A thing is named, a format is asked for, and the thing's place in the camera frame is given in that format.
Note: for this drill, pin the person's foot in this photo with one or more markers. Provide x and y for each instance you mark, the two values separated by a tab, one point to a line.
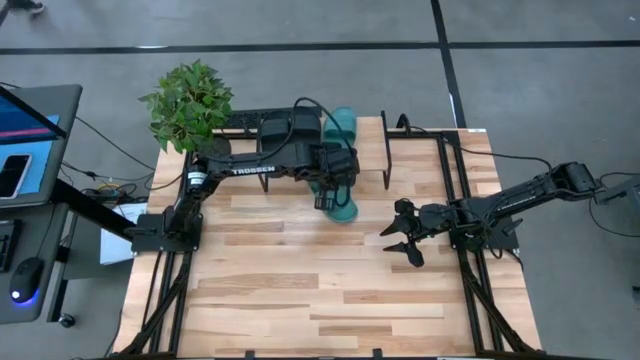
27	5

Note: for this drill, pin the black smartphone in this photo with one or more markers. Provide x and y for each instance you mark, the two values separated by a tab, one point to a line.
12	175

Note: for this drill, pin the black mouse with blue light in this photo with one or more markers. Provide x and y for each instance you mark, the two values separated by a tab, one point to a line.
26	280

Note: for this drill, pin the black caster wheel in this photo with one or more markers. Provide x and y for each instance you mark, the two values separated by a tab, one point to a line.
66	320

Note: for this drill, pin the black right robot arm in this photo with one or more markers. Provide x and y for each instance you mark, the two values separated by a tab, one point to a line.
540	187

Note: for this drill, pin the grey desk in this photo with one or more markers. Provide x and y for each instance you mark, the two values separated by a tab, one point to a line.
40	235

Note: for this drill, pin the white paper sheet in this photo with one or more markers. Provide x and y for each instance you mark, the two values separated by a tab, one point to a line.
112	245

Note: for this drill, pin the green rubber slide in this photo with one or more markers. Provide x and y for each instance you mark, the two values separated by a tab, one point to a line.
345	215
340	117

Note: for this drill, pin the green potted plant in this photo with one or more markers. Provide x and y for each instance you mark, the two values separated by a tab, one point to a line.
187	105

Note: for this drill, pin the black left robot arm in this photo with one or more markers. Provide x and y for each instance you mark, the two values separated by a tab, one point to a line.
250	170

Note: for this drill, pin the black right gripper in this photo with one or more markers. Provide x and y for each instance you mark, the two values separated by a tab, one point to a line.
430	220

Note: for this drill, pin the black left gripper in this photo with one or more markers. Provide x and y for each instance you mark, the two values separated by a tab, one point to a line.
340	165

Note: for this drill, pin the black desk support bar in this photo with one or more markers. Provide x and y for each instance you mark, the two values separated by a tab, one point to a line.
90	207

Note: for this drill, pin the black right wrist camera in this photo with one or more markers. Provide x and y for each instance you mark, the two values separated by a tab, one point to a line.
404	205

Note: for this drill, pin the black slotted panel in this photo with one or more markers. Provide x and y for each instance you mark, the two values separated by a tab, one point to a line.
245	119

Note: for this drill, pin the grey stand foot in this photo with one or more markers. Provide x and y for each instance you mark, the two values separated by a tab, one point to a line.
620	191

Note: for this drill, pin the black keyboard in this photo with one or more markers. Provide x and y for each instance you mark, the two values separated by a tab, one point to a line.
7	245

